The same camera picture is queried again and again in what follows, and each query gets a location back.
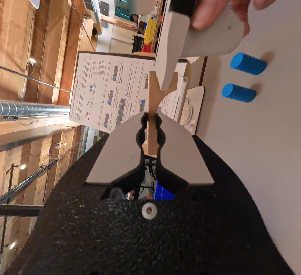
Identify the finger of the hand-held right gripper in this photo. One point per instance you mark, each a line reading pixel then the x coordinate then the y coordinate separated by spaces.
pixel 172 44

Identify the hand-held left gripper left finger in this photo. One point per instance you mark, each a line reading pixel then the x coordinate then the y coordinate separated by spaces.
pixel 117 157

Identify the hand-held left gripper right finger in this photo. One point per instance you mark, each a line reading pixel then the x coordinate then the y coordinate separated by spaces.
pixel 185 159

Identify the wooden arch block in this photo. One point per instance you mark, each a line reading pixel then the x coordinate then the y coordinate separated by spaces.
pixel 152 105

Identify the blue wooden cylinder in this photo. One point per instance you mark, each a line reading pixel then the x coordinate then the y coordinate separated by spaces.
pixel 249 64
pixel 239 93

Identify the person's right hand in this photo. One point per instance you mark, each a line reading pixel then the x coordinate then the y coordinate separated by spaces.
pixel 211 4

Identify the stack of yellow bins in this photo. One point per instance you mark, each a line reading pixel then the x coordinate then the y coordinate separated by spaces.
pixel 150 31

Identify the red plastic bin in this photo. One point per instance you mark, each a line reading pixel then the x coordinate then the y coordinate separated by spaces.
pixel 146 48

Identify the small clear plastic tag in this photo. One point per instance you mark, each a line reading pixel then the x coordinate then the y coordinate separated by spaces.
pixel 191 125

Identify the blue plastic bin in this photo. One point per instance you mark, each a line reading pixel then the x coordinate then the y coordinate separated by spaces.
pixel 163 192

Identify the white stand base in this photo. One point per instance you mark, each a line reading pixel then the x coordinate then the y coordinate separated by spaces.
pixel 195 101

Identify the printed instruction sheet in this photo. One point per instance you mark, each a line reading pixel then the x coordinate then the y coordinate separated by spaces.
pixel 98 91

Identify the black steel beam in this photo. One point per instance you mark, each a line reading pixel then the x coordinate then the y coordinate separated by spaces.
pixel 18 210

